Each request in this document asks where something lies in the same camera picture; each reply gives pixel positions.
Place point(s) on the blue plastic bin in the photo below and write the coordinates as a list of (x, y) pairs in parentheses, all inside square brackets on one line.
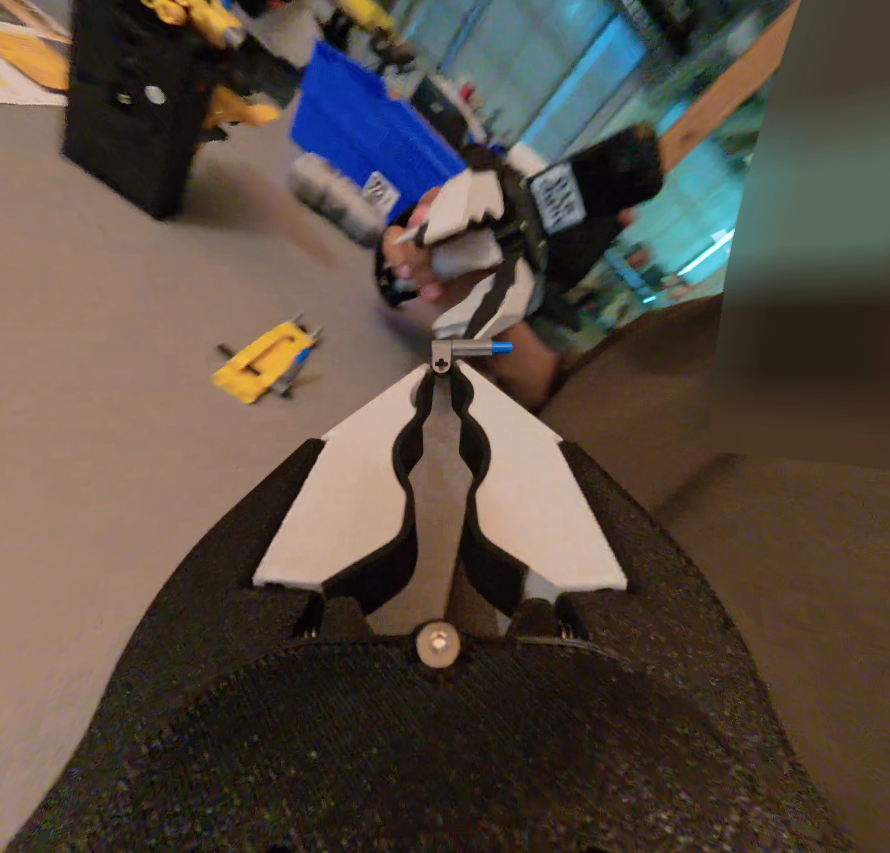
[(354, 116)]

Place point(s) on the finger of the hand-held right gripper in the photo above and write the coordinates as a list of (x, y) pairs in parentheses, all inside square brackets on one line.
[(518, 297), (459, 321)]

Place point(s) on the instruction leaflet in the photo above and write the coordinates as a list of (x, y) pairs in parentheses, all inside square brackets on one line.
[(28, 61)]

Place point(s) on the black block with yellow beams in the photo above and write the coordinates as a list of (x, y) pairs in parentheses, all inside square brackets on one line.
[(125, 102)]

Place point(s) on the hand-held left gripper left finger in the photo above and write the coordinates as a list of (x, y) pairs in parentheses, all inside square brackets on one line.
[(334, 512)]

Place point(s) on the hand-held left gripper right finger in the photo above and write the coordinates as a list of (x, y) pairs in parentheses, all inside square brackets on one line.
[(542, 519)]

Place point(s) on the yellow toy frame piece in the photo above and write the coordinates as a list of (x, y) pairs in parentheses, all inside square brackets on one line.
[(257, 366)]

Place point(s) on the person's right hand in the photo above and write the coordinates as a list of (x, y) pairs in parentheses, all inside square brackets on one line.
[(407, 262)]

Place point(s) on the person's right forearm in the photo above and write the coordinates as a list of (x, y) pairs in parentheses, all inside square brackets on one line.
[(535, 373)]

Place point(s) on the grey connector with blue pin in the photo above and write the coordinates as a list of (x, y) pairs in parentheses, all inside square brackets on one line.
[(473, 348)]

